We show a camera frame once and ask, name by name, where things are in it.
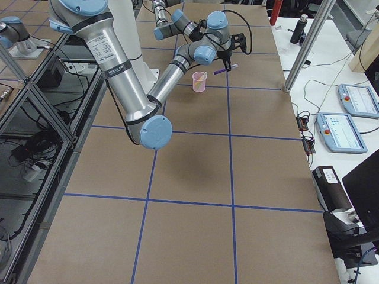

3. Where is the aluminium frame post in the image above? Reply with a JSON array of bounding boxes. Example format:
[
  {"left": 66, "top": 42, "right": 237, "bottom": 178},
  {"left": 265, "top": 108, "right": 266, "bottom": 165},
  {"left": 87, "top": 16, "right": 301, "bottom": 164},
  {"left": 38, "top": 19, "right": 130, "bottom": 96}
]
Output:
[{"left": 282, "top": 0, "right": 336, "bottom": 93}]

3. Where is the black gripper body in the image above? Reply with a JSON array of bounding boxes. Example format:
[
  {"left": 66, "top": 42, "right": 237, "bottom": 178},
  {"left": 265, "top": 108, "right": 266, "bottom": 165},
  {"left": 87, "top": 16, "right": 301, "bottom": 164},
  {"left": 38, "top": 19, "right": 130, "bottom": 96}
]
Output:
[
  {"left": 189, "top": 22, "right": 207, "bottom": 42},
  {"left": 217, "top": 50, "right": 233, "bottom": 61}
]

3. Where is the wooden board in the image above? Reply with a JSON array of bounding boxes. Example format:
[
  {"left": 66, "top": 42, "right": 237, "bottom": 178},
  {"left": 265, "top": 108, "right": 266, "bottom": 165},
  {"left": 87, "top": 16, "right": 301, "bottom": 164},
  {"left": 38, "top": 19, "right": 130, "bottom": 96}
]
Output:
[{"left": 349, "top": 14, "right": 378, "bottom": 73}]

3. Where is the purple highlighter pen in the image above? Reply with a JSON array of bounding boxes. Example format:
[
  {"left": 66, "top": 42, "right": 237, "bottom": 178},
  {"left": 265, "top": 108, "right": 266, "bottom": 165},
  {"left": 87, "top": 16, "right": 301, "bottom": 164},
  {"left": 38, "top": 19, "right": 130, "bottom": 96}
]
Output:
[{"left": 213, "top": 63, "right": 239, "bottom": 75}]

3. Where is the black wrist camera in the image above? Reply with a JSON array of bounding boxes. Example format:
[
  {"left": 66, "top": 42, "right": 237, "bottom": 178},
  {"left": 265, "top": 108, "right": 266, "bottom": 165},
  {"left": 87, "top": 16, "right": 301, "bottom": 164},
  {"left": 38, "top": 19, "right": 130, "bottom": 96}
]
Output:
[{"left": 230, "top": 33, "right": 247, "bottom": 54}]

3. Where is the near teach pendant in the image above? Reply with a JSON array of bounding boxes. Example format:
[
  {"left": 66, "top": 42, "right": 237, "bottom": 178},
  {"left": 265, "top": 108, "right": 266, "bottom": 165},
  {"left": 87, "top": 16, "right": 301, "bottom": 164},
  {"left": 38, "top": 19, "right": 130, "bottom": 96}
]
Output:
[{"left": 316, "top": 112, "right": 368, "bottom": 154}]

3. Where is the pink mesh pen holder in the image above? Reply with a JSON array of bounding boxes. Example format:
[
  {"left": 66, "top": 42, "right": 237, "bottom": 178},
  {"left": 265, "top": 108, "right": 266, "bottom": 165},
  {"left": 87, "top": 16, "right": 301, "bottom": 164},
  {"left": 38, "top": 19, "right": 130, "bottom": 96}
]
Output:
[{"left": 192, "top": 72, "right": 207, "bottom": 92}]

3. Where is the black cardboard box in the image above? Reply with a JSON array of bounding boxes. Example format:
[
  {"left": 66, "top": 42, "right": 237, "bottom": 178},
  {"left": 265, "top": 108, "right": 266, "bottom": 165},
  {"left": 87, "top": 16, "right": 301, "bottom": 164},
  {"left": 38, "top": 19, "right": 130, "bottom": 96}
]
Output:
[{"left": 312, "top": 166, "right": 352, "bottom": 213}]

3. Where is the teach pendant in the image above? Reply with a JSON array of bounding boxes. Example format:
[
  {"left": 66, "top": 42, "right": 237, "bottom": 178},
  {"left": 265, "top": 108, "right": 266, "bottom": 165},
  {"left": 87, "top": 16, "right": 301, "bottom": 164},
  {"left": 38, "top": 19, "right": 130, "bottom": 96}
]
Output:
[
  {"left": 316, "top": 112, "right": 368, "bottom": 154},
  {"left": 338, "top": 84, "right": 378, "bottom": 119}
]

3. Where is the black water bottle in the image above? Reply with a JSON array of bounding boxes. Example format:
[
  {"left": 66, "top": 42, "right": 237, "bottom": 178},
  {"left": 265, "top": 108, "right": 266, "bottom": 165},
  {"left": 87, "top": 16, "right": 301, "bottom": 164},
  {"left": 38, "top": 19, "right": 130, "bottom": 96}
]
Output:
[{"left": 290, "top": 14, "right": 308, "bottom": 44}]

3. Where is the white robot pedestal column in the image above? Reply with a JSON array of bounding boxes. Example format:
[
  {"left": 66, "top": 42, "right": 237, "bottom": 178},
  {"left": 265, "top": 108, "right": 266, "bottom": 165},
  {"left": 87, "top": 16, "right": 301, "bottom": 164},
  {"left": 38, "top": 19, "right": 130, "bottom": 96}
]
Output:
[{"left": 108, "top": 0, "right": 159, "bottom": 93}]

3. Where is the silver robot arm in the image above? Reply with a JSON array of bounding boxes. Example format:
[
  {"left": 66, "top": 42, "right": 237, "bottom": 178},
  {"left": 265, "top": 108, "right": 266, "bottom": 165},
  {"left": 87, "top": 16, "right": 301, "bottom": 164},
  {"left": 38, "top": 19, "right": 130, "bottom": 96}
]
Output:
[
  {"left": 49, "top": 1, "right": 232, "bottom": 150},
  {"left": 151, "top": 0, "right": 207, "bottom": 41}
]

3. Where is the red cylinder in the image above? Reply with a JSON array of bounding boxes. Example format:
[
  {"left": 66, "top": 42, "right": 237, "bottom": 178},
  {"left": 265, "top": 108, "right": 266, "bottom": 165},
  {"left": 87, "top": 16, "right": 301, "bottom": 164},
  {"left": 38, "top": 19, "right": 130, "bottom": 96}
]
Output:
[{"left": 269, "top": 0, "right": 283, "bottom": 26}]

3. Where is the black camera cable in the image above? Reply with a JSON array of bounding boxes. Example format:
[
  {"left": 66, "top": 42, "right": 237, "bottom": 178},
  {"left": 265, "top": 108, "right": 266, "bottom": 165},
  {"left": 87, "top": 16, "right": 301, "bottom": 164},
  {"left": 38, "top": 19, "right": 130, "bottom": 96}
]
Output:
[{"left": 220, "top": 10, "right": 253, "bottom": 56}]

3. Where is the black monitor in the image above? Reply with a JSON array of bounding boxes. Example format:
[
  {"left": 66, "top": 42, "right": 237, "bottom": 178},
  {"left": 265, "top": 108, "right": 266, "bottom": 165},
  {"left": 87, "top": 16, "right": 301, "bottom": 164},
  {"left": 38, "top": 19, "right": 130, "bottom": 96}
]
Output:
[{"left": 342, "top": 150, "right": 379, "bottom": 231}]

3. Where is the yellow highlighter pen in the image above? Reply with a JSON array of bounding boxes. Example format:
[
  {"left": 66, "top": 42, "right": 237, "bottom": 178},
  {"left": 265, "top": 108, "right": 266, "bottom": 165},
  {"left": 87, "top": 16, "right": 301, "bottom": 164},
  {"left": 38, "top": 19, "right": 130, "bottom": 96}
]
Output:
[{"left": 199, "top": 72, "right": 207, "bottom": 80}]

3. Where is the far teach pendant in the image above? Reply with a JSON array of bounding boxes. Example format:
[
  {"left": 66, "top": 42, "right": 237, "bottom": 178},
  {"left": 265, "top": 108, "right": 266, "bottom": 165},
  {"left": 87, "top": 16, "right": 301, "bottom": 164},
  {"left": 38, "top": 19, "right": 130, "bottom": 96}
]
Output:
[{"left": 338, "top": 84, "right": 378, "bottom": 119}]

